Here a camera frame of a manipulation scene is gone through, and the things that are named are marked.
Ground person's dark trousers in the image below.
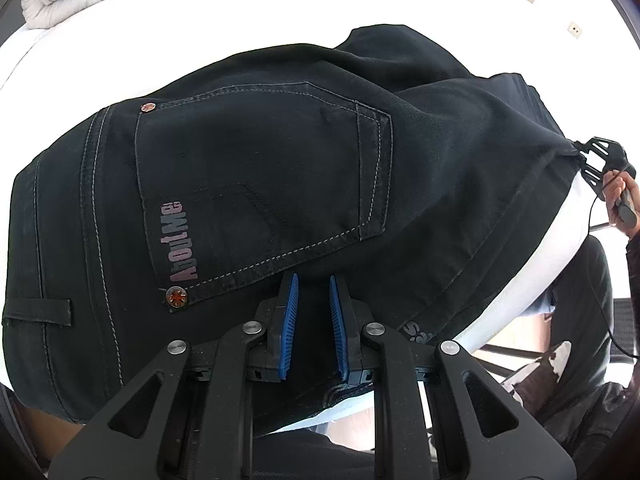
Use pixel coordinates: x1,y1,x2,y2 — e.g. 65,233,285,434
515,235,640,480

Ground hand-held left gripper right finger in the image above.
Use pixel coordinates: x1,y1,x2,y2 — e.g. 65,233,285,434
327,274,576,480

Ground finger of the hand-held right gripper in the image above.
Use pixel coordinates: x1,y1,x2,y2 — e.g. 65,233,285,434
574,136,623,162
581,161,610,195

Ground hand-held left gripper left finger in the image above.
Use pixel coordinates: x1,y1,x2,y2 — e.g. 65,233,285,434
47,272,301,480

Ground white bed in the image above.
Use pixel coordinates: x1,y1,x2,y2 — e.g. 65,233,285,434
0,0,588,433

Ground person's right hand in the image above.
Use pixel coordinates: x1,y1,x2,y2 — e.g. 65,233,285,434
602,170,640,241

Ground black denim pants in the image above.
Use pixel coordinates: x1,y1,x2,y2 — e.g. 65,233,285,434
2,24,583,433

